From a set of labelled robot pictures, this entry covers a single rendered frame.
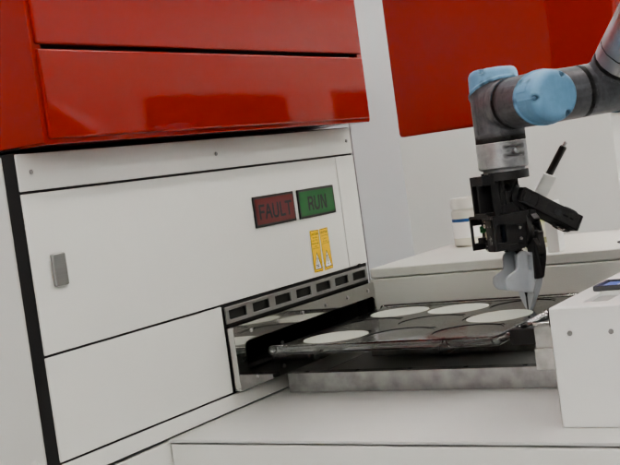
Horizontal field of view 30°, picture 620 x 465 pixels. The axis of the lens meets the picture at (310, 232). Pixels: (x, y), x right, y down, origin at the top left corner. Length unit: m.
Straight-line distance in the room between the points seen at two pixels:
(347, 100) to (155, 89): 0.51
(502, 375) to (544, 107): 0.37
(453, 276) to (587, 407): 0.69
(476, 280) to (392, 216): 3.43
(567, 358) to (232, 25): 0.71
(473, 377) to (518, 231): 0.24
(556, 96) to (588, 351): 0.42
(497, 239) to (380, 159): 3.66
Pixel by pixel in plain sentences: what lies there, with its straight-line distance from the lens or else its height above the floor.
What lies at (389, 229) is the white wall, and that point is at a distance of 5.37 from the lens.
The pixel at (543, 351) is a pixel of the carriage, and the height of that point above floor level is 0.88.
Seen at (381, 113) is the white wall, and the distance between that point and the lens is 5.43.
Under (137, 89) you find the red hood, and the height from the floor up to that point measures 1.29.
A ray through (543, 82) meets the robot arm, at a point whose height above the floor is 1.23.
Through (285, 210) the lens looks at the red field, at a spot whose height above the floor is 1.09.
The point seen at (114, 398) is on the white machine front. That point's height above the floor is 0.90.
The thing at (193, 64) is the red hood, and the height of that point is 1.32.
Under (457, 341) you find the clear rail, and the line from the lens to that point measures 1.57.
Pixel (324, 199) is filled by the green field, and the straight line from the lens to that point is 1.96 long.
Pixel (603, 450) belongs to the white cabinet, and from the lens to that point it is 1.31.
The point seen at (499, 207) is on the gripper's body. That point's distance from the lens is 1.73.
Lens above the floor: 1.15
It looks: 3 degrees down
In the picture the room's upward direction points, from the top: 8 degrees counter-clockwise
